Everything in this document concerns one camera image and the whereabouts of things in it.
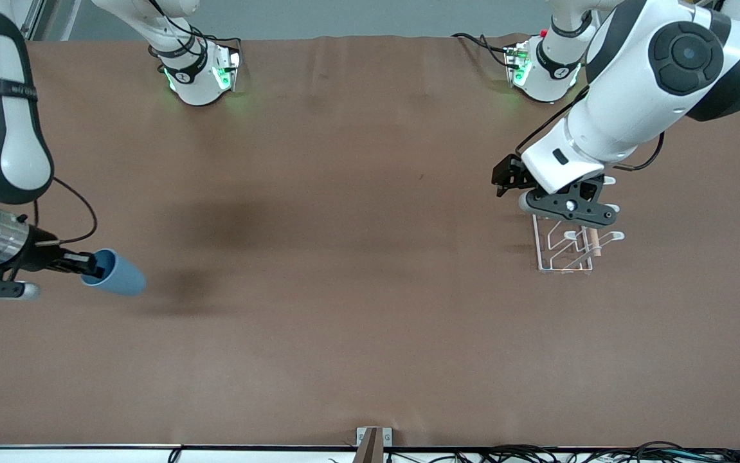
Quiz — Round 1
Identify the blue plastic cup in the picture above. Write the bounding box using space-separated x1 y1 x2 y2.
80 248 147 297

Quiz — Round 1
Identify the brown table cover sheet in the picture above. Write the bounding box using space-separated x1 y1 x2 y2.
0 33 740 449

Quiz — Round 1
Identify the white wire cup holder rack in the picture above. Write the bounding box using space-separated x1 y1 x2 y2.
532 175 626 276

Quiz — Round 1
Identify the black left arm base cable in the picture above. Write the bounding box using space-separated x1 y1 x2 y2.
451 32 519 70

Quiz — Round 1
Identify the black arm base cable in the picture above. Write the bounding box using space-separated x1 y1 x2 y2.
180 24 243 53
451 32 519 70

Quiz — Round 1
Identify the aluminium frame extrusion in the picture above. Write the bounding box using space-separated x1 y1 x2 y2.
21 0 50 42

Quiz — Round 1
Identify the black cable bundle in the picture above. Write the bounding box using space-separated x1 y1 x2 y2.
328 441 740 463

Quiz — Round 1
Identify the black right arm base cable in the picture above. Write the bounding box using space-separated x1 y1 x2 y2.
180 24 243 53

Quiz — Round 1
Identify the metal bracket with wooden post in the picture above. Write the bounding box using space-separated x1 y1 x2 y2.
352 426 393 463

